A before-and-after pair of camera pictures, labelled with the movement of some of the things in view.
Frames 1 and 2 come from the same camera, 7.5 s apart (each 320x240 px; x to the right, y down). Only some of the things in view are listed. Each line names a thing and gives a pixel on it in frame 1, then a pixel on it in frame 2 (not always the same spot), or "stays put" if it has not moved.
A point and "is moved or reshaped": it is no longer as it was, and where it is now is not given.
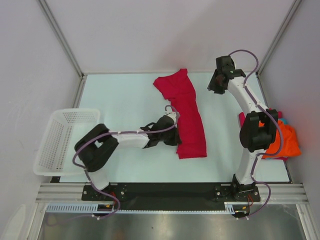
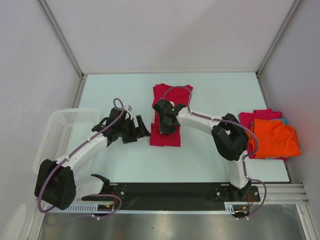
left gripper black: x=175 y=140 to x=133 y=137
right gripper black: x=212 y=86 to x=163 y=129
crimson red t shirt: x=179 y=88 is moved or reshaped
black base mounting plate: x=221 y=192 stays put
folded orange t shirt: x=291 y=146 stays put
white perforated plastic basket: x=54 y=154 stays put
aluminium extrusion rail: x=280 y=194 stays put
